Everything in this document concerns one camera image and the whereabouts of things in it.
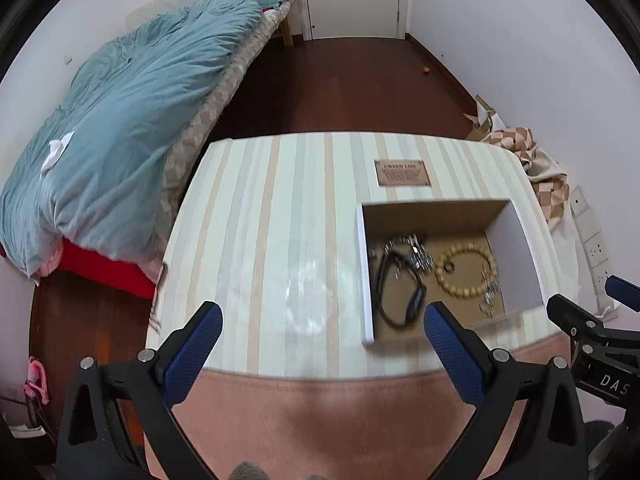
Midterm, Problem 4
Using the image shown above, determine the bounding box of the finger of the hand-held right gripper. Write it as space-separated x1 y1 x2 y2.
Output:
604 275 640 314
546 293 609 344

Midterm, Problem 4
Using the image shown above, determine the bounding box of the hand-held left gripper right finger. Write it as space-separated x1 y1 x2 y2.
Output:
422 301 588 480

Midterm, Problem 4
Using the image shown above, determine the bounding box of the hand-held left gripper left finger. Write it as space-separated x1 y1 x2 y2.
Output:
57 301 223 480

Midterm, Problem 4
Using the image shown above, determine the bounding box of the silver charm bracelet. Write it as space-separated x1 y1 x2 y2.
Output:
477 270 502 317

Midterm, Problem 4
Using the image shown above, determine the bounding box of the wooden bead bracelet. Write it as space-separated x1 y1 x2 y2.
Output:
434 242 500 297

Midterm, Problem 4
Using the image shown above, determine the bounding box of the black smart band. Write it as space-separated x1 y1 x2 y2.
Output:
374 250 429 332

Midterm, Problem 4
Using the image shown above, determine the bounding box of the white cardboard box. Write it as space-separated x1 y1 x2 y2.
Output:
356 199 546 347

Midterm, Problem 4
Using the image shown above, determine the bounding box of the thick silver chain bracelet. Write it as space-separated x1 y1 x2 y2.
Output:
397 234 435 274

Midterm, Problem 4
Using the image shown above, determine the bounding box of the thin silver chain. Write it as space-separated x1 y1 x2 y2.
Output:
371 236 415 260

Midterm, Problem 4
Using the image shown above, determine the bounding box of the white power strip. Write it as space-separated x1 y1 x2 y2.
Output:
570 185 621 318

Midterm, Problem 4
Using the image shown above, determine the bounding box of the grey fuzzy cloth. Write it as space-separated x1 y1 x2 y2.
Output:
227 461 274 480

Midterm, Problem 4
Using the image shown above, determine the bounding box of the red bed sheet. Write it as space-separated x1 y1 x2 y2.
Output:
37 237 158 301

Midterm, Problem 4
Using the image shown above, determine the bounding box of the striped and pink tablecloth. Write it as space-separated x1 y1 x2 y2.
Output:
144 131 583 480

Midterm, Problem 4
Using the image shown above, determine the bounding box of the beige checked blanket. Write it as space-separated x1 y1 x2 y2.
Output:
482 126 571 231

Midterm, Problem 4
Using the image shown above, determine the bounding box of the bed with checked sheet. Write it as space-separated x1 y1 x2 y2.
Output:
0 0 293 301

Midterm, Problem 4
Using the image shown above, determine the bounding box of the white tissue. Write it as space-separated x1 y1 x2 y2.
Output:
41 131 76 174

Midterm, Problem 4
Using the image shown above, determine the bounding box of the blue duvet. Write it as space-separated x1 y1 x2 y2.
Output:
0 0 291 286

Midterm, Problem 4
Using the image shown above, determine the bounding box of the pink strap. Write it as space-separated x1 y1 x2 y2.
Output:
22 356 51 406

